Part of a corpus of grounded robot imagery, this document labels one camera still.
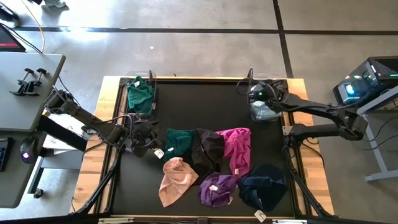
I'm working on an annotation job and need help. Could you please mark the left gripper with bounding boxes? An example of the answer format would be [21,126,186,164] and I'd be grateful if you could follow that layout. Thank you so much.
[130,121,167,157]

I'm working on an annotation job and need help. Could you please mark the dark green towel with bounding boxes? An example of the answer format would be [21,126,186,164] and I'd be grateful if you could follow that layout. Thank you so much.
[154,128,195,162]

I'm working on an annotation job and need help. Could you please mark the light blue towel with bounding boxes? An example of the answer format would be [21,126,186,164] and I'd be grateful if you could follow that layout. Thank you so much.
[249,100,282,122]

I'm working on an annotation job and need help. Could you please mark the pale pink towel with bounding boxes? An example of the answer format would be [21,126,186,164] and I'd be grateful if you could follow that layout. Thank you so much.
[158,156,200,208]

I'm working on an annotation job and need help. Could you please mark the black towel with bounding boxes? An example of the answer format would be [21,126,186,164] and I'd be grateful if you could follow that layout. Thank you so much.
[183,128,226,186]

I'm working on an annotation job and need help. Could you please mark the teal green towel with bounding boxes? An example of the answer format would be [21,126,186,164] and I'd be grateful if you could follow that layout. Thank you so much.
[126,76,155,114]

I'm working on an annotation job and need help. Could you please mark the magenta towel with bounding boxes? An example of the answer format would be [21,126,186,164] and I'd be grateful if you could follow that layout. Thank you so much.
[215,126,252,181]

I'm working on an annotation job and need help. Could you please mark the purple towel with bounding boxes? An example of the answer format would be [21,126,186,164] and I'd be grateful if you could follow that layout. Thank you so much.
[198,172,239,208]

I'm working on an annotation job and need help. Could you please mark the navy blue towel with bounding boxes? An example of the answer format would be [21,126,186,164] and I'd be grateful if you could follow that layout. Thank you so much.
[238,162,289,223]

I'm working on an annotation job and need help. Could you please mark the clear plastic basket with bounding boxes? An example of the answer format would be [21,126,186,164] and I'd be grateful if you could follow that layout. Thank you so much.
[123,70,159,119]
[246,72,284,123]

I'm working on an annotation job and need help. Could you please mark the white paper sheet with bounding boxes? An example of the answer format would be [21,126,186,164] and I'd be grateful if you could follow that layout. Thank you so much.
[42,113,96,151]

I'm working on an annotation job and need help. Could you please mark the black computer tower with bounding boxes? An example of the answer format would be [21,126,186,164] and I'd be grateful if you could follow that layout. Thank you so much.
[332,55,398,109]

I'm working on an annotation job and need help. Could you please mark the black computer mouse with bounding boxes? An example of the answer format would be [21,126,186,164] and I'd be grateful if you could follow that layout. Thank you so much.
[19,136,39,165]

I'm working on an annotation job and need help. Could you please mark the light grey desk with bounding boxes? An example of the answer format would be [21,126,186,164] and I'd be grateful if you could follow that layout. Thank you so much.
[0,51,67,133]

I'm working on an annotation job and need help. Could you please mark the black screw clamp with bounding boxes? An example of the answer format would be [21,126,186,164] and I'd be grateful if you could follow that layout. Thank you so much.
[9,67,35,96]
[23,67,48,96]

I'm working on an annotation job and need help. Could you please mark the dark grey desk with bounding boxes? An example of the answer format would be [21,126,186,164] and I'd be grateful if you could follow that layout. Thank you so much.
[0,130,47,209]

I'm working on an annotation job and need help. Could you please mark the black keyboard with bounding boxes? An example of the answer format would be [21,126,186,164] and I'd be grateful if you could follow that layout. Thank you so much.
[0,136,14,172]

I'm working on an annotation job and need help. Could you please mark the black monitor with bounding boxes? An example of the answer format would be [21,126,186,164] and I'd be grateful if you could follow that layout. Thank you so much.
[0,24,27,53]

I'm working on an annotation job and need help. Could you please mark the black aluminium table frame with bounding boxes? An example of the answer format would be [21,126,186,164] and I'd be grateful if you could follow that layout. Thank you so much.
[105,76,301,218]

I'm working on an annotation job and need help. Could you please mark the silver aluminium bracket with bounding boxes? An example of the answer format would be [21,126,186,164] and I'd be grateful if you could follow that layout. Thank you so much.
[98,217,134,224]
[272,218,308,224]

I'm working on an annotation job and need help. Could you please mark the grey metal frame desk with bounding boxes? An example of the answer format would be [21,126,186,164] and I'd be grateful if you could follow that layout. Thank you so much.
[343,85,398,184]

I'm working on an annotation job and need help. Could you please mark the yellow hanging cable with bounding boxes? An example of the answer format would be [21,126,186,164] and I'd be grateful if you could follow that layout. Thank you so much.
[21,0,46,54]

